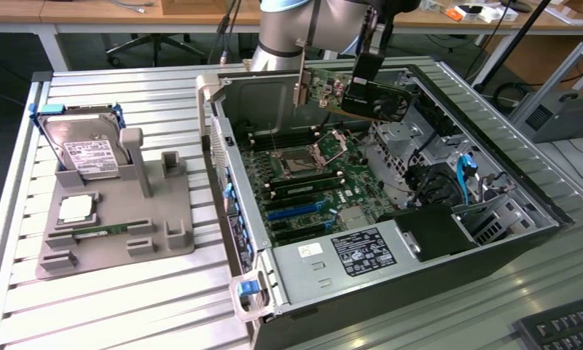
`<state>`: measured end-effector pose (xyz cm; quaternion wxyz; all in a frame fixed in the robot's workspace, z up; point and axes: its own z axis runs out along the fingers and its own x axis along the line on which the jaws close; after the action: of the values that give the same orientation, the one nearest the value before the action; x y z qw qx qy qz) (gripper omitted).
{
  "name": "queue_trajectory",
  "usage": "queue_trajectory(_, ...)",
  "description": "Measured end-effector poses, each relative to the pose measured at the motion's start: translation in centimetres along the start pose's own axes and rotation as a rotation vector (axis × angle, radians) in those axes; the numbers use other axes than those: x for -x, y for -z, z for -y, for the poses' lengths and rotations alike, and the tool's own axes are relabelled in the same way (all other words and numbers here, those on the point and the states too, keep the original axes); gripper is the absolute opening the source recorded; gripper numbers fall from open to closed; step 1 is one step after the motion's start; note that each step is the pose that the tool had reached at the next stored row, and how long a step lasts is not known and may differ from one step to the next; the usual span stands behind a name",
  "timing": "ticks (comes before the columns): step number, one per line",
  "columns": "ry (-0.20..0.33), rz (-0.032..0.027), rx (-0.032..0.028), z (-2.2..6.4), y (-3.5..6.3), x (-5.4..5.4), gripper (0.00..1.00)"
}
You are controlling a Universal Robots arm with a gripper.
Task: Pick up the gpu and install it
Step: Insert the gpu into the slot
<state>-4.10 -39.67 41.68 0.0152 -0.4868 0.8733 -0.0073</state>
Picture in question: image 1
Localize black keyboard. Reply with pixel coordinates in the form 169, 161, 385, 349
513, 293, 583, 350

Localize black open PC case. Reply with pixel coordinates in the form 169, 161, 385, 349
196, 64, 575, 350

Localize grey parts rack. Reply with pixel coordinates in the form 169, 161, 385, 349
34, 127, 196, 281

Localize silver hard disk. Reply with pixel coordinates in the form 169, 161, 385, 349
41, 114, 130, 182

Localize graphics card with black fan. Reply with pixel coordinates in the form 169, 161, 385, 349
293, 38, 419, 123

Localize silver disk bay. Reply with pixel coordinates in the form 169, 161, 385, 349
454, 192, 563, 246

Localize green RAM stick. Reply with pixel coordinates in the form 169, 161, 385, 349
72, 224, 130, 240
270, 178, 345, 200

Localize black plastic cover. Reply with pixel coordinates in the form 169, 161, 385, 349
377, 203, 481, 263

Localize metal socket cover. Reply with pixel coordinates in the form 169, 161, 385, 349
310, 129, 354, 165

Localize CPU socket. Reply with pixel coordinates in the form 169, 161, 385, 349
272, 147, 322, 179

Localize wooden desk with white legs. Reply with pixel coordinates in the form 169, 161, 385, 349
383, 0, 583, 88
0, 0, 262, 72

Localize white box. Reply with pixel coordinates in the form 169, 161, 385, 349
475, 4, 519, 24

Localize white paper sheet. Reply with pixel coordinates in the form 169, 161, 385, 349
543, 6, 583, 26

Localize silver chipset heatsink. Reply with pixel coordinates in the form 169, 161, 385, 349
338, 209, 372, 230

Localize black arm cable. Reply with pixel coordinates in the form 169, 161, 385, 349
217, 0, 244, 66

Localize blue wire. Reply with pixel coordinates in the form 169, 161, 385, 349
458, 152, 481, 205

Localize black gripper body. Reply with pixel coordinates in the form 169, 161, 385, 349
369, 0, 422, 15

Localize blue expansion slot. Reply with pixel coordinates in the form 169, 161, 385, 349
266, 207, 322, 219

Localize black tripod pole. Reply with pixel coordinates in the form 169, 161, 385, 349
470, 0, 553, 88

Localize grey power supply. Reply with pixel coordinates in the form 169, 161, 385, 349
270, 222, 422, 306

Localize blue case latch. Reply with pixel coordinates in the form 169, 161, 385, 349
236, 279, 257, 299

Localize thin metal locking lever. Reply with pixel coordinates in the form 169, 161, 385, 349
268, 122, 282, 154

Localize silver CPU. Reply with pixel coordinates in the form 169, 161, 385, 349
57, 196, 97, 222

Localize green motherboard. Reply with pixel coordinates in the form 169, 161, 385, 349
237, 127, 405, 249

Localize silver disk bay cage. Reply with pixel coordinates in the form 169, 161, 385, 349
369, 72, 473, 205

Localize black expansion slot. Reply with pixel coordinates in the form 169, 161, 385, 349
265, 198, 322, 213
273, 222, 330, 238
276, 233, 333, 246

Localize blue disk caddy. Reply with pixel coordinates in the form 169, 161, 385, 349
26, 103, 126, 172

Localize black office chair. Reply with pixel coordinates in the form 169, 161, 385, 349
105, 32, 209, 67

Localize orange and black device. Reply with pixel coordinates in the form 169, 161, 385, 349
445, 6, 482, 22

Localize aluminium profile frame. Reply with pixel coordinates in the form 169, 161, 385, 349
534, 40, 583, 121

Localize grey equipment box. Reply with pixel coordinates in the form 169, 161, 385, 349
509, 90, 583, 144

